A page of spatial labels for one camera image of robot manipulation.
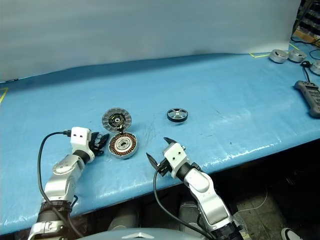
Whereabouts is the black storage shelf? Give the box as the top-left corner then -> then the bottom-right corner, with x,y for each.
296,0 -> 320,31

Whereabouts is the dark grey rounded shape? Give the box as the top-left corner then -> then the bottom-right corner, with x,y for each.
106,213 -> 140,232
177,199 -> 201,232

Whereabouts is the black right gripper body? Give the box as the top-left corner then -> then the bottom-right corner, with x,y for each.
157,158 -> 174,177

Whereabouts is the thin black cable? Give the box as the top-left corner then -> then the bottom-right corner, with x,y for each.
290,36 -> 320,60

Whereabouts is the blue table cover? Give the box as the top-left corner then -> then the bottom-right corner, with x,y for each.
0,51 -> 320,236

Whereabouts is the motor housing with copper windings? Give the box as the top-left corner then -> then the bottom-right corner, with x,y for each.
107,131 -> 139,159

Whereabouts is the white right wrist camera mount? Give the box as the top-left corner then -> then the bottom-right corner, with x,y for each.
163,142 -> 189,179

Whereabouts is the black cable with plug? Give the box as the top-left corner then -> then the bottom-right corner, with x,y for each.
300,59 -> 314,84

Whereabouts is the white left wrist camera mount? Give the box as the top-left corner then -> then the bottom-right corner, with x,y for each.
70,126 -> 96,161

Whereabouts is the cardboard box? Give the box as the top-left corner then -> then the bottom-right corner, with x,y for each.
292,27 -> 320,43

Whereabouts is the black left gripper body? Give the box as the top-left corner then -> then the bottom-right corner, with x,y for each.
89,139 -> 105,157

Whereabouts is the black spoked rotor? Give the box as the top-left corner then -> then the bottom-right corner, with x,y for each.
166,107 -> 189,124

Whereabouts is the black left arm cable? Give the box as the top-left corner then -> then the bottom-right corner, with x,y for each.
36,130 -> 85,238

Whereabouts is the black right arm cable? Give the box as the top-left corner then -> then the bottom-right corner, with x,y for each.
152,167 -> 213,240

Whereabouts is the grey robot torso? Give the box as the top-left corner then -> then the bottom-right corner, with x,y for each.
81,226 -> 214,240

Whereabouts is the white backdrop sheet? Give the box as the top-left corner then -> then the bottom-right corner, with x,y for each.
0,0 -> 303,84

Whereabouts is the white and black shoe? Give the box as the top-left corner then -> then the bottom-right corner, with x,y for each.
280,227 -> 304,240

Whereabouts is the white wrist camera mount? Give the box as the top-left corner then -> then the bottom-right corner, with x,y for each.
70,126 -> 96,161
163,142 -> 189,179

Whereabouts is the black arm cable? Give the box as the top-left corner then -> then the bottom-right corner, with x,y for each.
152,167 -> 213,240
36,130 -> 85,238

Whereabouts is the grey handheld controller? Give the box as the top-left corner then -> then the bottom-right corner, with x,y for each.
293,79 -> 320,119

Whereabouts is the silver round motor lid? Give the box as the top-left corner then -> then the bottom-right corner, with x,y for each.
101,106 -> 133,132

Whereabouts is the thin white wire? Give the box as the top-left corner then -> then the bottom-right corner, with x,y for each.
236,191 -> 269,214

